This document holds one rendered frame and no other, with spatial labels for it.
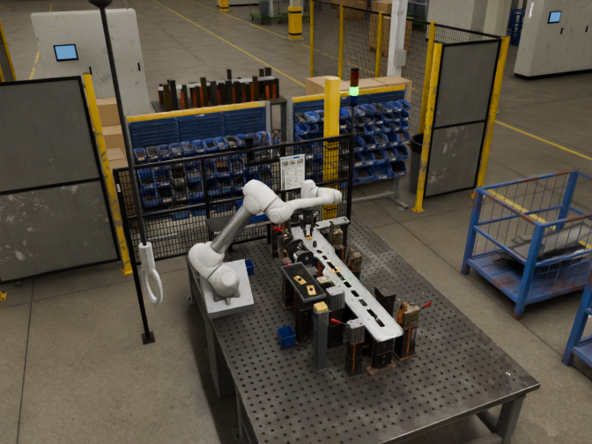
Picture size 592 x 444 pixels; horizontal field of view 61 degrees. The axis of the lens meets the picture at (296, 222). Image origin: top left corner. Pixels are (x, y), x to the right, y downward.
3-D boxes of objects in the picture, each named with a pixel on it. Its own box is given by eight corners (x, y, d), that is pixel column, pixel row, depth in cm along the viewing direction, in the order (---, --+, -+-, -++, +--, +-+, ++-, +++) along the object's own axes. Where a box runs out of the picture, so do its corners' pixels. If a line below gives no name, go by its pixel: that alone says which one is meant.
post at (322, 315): (328, 370, 298) (329, 311, 277) (316, 373, 295) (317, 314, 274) (322, 361, 304) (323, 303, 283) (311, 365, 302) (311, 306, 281)
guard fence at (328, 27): (485, 196, 660) (515, 36, 565) (477, 199, 656) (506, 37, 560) (313, 95, 1123) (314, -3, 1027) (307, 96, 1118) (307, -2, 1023)
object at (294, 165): (306, 187, 419) (305, 152, 404) (280, 192, 411) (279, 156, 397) (304, 186, 420) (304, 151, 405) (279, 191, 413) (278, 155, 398)
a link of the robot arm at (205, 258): (203, 284, 327) (179, 260, 328) (214, 275, 342) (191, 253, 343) (274, 201, 296) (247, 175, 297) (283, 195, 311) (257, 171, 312)
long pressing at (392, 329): (410, 333, 283) (410, 330, 282) (375, 344, 276) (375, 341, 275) (311, 224, 395) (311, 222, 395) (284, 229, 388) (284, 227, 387)
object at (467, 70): (416, 213, 623) (436, 43, 527) (410, 208, 634) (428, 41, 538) (484, 198, 656) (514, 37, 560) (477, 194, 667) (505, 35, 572)
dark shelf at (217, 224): (320, 213, 409) (320, 210, 407) (211, 235, 380) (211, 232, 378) (309, 202, 427) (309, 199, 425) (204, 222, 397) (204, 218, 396)
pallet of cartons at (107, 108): (132, 184, 709) (119, 111, 659) (71, 192, 686) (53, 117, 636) (128, 155, 809) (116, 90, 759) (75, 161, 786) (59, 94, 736)
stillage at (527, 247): (552, 249, 545) (575, 167, 500) (617, 290, 479) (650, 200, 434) (460, 272, 509) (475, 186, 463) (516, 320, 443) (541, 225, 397)
